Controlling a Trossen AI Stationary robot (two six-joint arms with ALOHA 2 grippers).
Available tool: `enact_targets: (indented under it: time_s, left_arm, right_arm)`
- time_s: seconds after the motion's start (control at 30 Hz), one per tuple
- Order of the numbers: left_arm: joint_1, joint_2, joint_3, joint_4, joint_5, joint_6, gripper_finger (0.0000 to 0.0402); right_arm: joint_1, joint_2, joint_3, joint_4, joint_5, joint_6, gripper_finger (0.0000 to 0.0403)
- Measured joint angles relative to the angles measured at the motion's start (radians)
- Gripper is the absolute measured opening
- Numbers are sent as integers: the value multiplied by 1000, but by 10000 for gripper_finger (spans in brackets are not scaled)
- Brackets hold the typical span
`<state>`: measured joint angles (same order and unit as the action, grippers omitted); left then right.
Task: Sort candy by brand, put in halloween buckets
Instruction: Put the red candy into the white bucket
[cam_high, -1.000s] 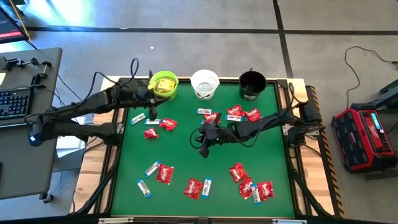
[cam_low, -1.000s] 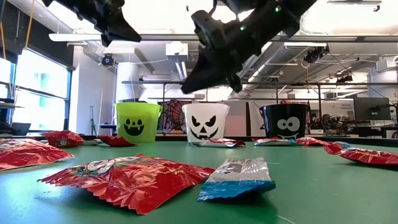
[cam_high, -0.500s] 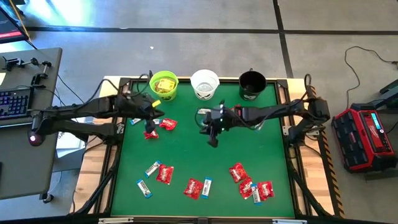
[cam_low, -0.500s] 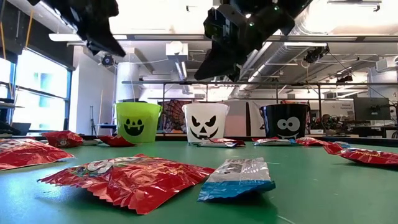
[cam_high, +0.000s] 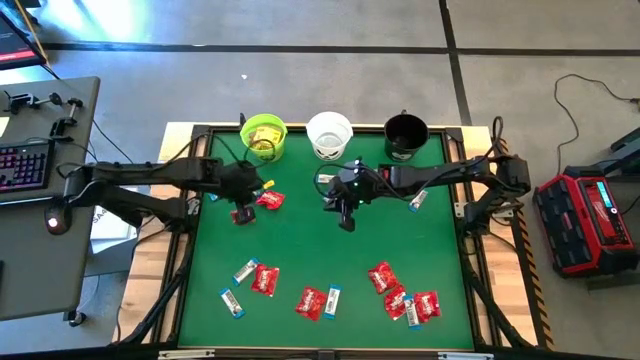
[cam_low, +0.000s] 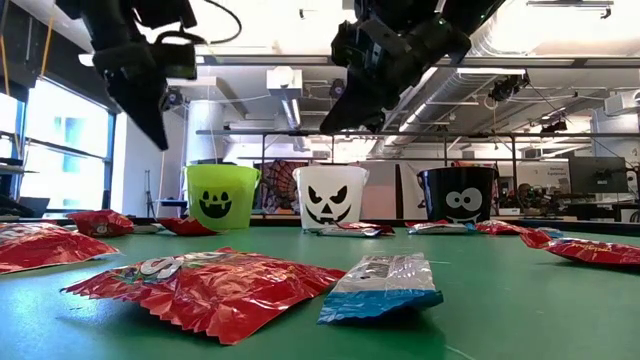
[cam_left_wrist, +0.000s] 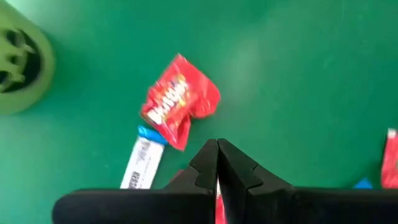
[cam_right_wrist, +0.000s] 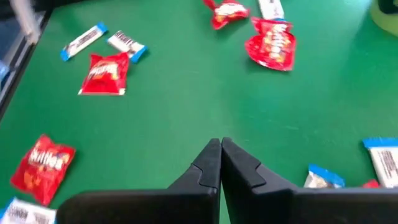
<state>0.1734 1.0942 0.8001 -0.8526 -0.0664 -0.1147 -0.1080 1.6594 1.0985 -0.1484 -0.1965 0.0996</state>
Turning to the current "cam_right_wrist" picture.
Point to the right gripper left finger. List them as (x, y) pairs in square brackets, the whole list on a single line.
[(199, 196)]

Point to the white blue Hershey's bar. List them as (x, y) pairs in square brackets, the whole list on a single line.
[(323, 179), (271, 8), (385, 161), (25, 214), (82, 40), (127, 46)]

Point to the green table mat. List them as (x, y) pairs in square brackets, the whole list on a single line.
[(186, 109)]

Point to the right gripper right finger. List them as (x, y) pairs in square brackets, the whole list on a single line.
[(248, 196)]

